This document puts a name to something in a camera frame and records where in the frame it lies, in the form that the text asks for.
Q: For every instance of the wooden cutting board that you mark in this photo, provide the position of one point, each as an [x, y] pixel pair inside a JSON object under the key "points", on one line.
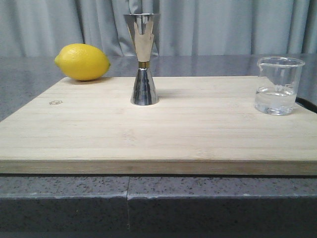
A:
{"points": [[201, 125]]}

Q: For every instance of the grey curtain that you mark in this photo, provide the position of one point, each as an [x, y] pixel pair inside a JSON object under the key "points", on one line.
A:
{"points": [[38, 28]]}

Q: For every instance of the clear glass beaker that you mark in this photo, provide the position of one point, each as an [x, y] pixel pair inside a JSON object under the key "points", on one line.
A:
{"points": [[278, 83]]}

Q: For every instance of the yellow lemon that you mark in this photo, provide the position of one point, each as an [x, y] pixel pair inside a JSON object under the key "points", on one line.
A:
{"points": [[82, 62]]}

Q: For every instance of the steel double jigger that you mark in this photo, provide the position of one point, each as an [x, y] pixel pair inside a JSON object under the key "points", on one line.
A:
{"points": [[142, 29]]}

